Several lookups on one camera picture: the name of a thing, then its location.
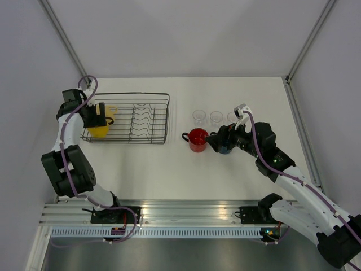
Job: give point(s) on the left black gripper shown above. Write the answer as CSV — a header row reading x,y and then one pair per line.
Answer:
x,y
99,120

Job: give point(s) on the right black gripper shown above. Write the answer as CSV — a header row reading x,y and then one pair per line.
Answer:
x,y
224,132

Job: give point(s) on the blue mug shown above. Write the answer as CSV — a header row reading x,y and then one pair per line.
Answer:
x,y
224,150

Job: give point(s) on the red mug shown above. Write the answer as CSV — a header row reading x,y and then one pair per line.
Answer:
x,y
196,139

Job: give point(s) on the pale yellow mug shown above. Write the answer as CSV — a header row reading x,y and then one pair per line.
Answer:
x,y
106,110

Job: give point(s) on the clear glass cup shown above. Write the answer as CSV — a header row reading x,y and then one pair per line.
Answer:
x,y
232,118
216,119
199,118

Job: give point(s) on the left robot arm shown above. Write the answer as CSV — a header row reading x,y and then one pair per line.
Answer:
x,y
66,166

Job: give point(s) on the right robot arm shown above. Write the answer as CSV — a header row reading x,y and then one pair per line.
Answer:
x,y
334,231

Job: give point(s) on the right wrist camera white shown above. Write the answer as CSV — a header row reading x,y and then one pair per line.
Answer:
x,y
241,112

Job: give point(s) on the black wire dish rack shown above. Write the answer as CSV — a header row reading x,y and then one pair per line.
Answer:
x,y
142,118

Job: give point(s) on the aluminium front rail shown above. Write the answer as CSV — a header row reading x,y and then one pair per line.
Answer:
x,y
154,213

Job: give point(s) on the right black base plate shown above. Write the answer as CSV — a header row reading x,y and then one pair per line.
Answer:
x,y
249,215

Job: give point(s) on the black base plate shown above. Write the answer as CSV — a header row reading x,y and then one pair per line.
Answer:
x,y
249,215
120,216

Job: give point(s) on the white slotted cable duct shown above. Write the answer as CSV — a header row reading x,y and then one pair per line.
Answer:
x,y
157,232

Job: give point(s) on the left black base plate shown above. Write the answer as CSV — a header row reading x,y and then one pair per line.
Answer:
x,y
120,216

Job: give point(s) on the left aluminium frame post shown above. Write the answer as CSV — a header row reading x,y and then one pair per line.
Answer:
x,y
57,26

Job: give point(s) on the aluminium frame post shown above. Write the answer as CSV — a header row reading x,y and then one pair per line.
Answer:
x,y
315,31
57,26

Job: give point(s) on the right aluminium frame post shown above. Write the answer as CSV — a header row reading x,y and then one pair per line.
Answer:
x,y
315,31

